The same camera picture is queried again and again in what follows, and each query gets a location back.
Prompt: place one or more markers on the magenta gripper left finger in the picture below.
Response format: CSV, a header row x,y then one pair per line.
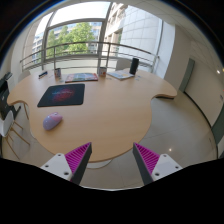
x,y
70,166

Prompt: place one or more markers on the lilac computer mouse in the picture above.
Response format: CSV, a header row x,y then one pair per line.
x,y
52,120

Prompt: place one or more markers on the white printed cup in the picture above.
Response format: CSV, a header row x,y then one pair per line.
x,y
102,71

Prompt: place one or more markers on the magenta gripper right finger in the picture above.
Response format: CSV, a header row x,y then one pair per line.
x,y
153,166

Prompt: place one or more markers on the black chair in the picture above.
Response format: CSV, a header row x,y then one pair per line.
x,y
4,93

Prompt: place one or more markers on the metal balcony railing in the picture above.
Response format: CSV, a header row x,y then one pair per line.
x,y
95,54

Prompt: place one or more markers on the white chair wooden legs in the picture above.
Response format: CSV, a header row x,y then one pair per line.
x,y
6,126

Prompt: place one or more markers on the colourful book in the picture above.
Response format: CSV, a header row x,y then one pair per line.
x,y
81,77

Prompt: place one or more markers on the black cylindrical speaker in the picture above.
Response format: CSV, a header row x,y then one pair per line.
x,y
134,66

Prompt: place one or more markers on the dark flat remote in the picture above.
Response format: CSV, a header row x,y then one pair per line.
x,y
42,74

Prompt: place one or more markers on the black mouse pad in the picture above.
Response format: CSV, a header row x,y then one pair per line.
x,y
63,95

